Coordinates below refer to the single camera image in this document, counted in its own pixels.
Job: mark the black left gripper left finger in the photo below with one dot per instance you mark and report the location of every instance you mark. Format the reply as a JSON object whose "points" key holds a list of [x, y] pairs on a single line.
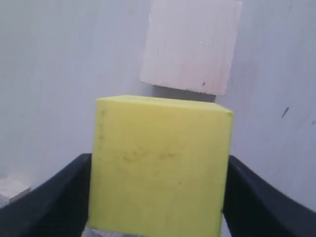
{"points": [[57, 208]]}

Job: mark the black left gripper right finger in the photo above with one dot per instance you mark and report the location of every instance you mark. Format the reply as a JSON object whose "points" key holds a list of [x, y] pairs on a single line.
{"points": [[254, 208]]}

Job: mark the medium wooden cube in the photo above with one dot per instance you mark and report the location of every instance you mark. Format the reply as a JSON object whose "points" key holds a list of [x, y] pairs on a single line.
{"points": [[11, 190]]}

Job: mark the yellow cube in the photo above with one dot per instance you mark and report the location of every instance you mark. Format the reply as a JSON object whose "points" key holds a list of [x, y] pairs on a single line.
{"points": [[159, 166]]}

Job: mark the large wooden cube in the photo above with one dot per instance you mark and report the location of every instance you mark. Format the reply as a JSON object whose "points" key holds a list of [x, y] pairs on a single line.
{"points": [[190, 44]]}

